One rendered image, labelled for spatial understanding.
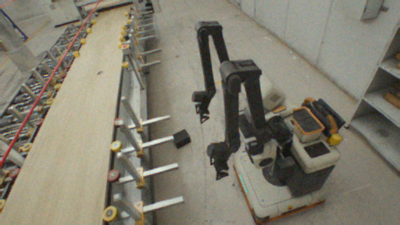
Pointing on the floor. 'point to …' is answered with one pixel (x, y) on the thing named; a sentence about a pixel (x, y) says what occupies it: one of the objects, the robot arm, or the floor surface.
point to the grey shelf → (385, 71)
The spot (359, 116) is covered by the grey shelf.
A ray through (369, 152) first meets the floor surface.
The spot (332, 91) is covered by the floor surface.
